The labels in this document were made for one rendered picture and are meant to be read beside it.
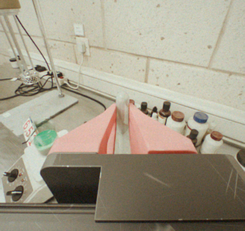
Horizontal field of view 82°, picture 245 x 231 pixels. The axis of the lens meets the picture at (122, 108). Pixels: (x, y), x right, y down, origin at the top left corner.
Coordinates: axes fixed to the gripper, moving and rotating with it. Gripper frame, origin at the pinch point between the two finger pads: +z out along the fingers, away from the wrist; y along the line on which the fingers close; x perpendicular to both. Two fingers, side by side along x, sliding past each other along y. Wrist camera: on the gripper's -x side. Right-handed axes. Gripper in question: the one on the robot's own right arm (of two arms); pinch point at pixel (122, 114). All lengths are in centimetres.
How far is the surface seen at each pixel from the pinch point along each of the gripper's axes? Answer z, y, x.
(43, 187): 5.7, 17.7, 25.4
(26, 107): 44, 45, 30
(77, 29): 70, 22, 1
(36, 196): 4.4, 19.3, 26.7
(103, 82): 57, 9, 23
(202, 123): 23.5, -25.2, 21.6
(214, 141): 18.8, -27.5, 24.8
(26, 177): 8.0, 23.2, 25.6
